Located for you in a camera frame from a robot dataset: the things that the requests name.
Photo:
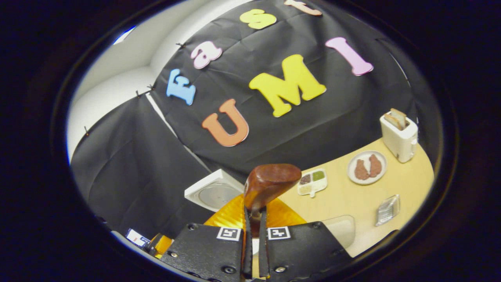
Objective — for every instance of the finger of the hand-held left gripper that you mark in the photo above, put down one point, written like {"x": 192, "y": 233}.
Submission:
{"x": 164, "y": 246}

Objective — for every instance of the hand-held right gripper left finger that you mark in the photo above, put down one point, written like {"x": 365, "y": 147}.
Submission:
{"x": 247, "y": 250}

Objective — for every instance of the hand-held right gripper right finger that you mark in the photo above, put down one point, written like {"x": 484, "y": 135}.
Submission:
{"x": 263, "y": 250}

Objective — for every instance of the white rice cooker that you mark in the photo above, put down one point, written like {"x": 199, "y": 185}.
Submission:
{"x": 211, "y": 192}

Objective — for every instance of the brown wooden spoon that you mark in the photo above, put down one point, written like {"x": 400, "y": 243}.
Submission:
{"x": 270, "y": 180}

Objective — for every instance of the clear plastic rice box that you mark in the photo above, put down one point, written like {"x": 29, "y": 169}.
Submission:
{"x": 340, "y": 231}

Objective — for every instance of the clear chopstick holder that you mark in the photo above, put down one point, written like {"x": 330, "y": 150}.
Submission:
{"x": 387, "y": 211}

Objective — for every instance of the white compartment dish with beans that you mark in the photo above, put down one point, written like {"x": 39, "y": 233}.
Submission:
{"x": 313, "y": 182}

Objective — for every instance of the brown meat piece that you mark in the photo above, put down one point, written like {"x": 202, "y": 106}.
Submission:
{"x": 361, "y": 170}
{"x": 375, "y": 165}

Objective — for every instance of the white round plate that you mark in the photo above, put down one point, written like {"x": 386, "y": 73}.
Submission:
{"x": 368, "y": 178}

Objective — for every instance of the white toaster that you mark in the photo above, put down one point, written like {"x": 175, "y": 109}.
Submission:
{"x": 399, "y": 143}

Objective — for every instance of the toast slice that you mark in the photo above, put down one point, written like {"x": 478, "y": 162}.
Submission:
{"x": 392, "y": 121}
{"x": 401, "y": 116}

